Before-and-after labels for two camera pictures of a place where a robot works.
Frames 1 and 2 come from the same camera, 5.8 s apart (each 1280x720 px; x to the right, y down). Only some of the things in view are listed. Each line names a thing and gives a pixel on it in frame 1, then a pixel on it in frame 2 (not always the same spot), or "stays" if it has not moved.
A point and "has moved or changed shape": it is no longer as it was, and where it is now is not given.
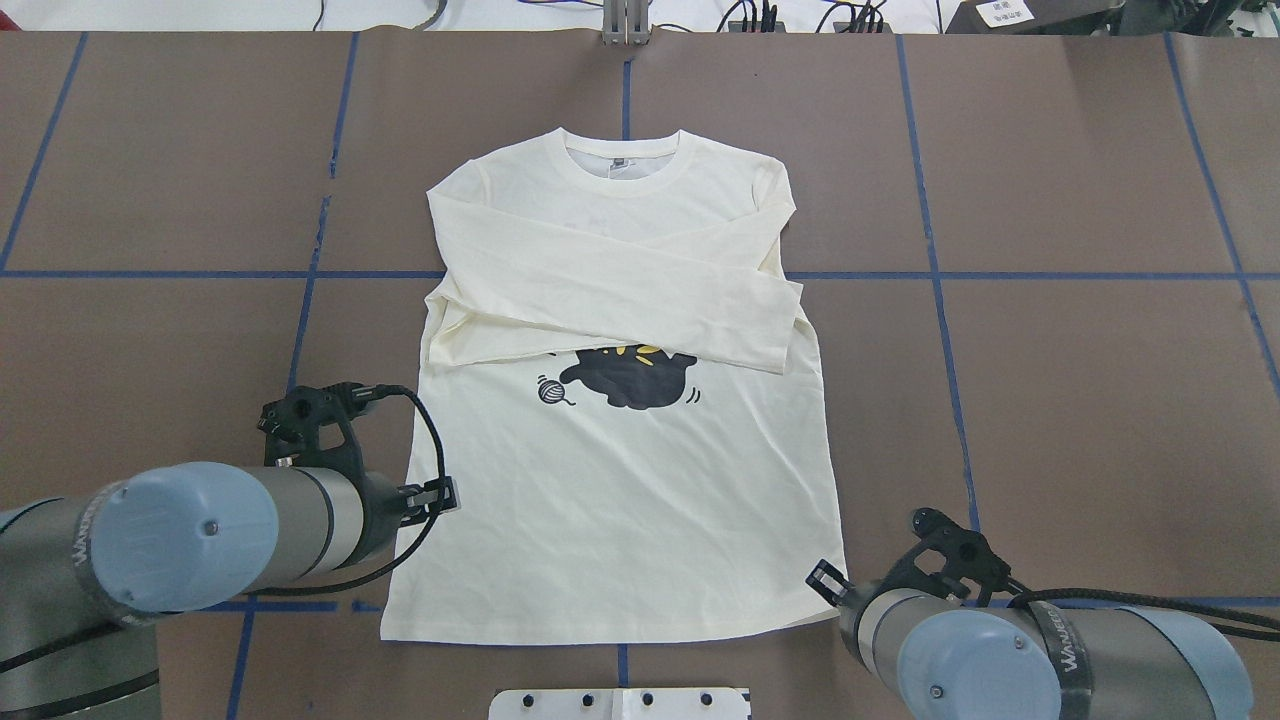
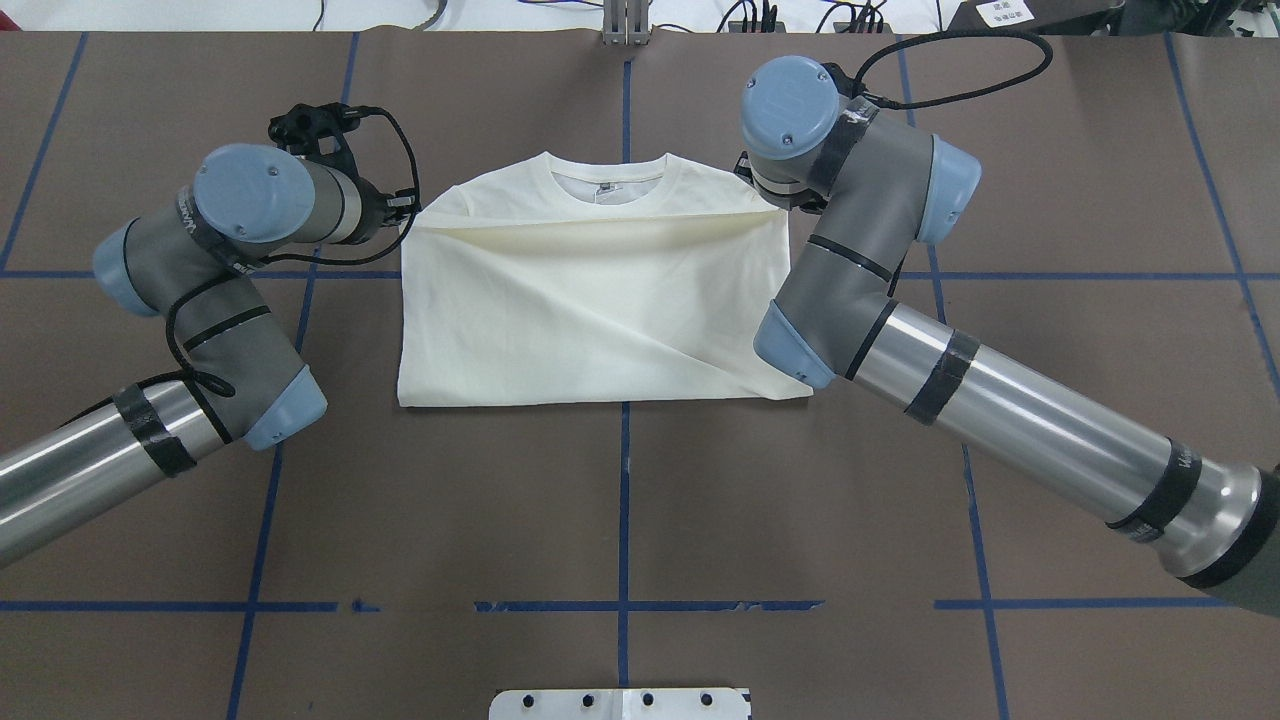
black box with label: x=1032 y=17 stays
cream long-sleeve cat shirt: x=630 y=394 has moved or changed shape
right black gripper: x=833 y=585 to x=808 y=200
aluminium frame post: x=626 y=23 stays
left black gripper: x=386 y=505 to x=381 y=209
